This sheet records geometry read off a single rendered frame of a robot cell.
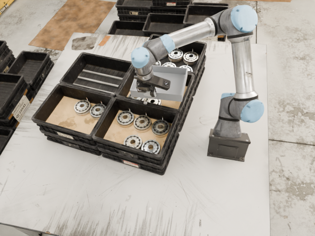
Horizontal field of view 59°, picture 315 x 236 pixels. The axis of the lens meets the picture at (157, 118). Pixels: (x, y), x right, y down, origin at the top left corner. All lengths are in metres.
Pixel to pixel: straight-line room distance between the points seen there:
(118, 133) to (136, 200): 0.38
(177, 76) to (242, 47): 0.40
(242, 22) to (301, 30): 2.50
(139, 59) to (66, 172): 0.89
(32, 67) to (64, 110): 1.21
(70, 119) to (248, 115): 1.03
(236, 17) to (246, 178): 0.84
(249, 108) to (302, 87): 1.77
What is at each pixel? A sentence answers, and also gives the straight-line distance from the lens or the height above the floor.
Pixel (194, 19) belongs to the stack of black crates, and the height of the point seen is 0.49.
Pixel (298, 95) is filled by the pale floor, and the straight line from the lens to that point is 3.02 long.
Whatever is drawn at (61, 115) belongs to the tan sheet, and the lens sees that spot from 1.83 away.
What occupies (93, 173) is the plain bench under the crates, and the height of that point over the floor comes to 0.70.
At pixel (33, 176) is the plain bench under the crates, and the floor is 0.70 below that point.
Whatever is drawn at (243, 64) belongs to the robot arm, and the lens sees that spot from 1.36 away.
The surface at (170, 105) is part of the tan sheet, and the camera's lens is 1.70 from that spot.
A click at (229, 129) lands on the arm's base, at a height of 0.92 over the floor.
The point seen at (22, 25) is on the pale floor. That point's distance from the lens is 4.39.
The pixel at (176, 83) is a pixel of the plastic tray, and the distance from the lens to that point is 1.52.
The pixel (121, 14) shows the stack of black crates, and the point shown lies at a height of 0.37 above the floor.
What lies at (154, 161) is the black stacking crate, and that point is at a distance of 1.49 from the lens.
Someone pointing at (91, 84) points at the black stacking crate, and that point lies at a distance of 1.93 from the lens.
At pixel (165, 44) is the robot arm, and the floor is 1.41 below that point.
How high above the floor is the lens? 2.16
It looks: 54 degrees down
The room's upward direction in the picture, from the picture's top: 8 degrees counter-clockwise
